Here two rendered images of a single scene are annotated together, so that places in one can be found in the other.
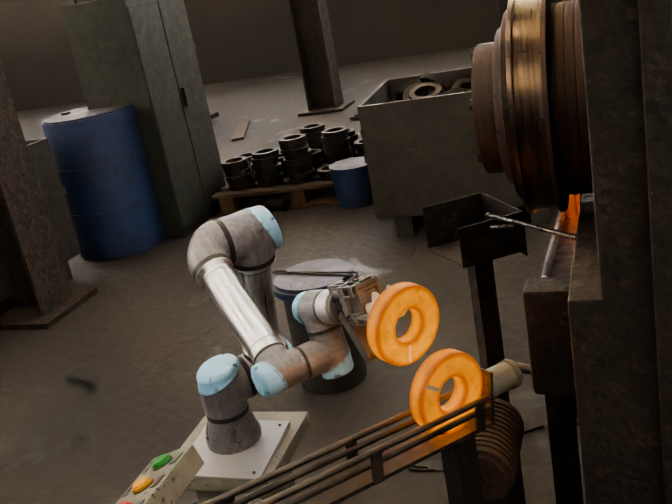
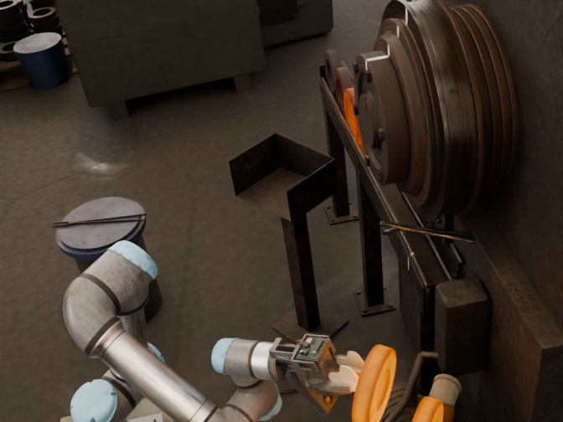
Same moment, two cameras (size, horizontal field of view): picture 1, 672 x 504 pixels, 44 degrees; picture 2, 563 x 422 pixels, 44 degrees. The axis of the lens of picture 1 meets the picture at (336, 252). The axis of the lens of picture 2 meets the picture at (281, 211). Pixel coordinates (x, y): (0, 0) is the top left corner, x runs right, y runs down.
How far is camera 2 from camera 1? 0.90 m
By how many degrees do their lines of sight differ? 28
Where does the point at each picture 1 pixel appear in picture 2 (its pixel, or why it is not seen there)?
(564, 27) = (480, 56)
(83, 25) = not seen: outside the picture
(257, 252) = (138, 295)
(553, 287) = (472, 297)
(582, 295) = (550, 339)
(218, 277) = (121, 350)
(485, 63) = (392, 90)
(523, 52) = (453, 92)
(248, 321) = (175, 394)
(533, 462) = not seen: hidden behind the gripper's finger
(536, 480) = not seen: hidden behind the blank
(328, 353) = (264, 402)
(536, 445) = (350, 343)
